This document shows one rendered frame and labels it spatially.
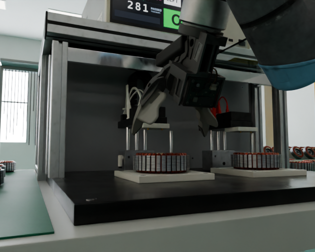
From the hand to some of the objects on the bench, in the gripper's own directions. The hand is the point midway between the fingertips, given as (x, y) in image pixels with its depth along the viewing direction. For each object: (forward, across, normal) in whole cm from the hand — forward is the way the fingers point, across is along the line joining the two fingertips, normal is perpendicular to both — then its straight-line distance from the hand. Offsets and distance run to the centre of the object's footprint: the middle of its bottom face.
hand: (168, 134), depth 55 cm
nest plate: (+9, 0, -1) cm, 9 cm away
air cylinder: (+16, 0, +11) cm, 20 cm away
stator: (+23, +77, +19) cm, 83 cm away
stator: (+8, 0, -1) cm, 8 cm away
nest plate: (+9, +24, -1) cm, 26 cm away
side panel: (+31, -20, +32) cm, 49 cm away
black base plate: (+12, +12, -1) cm, 17 cm away
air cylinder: (+16, +24, +11) cm, 31 cm away
